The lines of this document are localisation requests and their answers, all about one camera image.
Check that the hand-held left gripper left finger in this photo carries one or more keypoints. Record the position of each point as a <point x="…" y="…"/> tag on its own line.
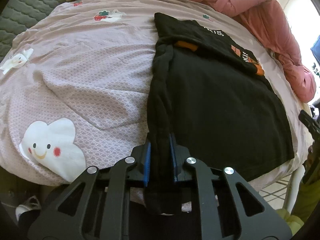
<point x="147" y="165"/>

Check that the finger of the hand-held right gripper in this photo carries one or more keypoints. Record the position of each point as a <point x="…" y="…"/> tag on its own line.
<point x="310" y="123"/>

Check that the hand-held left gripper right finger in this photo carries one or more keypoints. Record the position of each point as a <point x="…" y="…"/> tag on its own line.
<point x="173" y="160"/>

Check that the black t-shirt with orange print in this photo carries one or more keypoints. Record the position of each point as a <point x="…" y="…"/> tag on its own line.
<point x="220" y="105"/>

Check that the blue screen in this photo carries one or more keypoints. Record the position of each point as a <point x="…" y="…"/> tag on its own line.
<point x="316" y="47"/>

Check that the pink patterned quilt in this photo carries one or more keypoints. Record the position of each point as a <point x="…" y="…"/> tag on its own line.
<point x="75" y="80"/>

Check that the white shoe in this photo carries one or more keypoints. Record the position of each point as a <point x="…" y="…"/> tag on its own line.
<point x="27" y="207"/>

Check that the pink puffy duvet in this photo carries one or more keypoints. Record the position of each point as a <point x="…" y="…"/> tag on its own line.
<point x="250" y="2"/>

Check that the grey quilted headboard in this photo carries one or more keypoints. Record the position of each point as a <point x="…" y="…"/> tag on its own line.
<point x="37" y="2"/>

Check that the white metal frame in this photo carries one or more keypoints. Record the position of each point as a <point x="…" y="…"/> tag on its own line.
<point x="293" y="187"/>

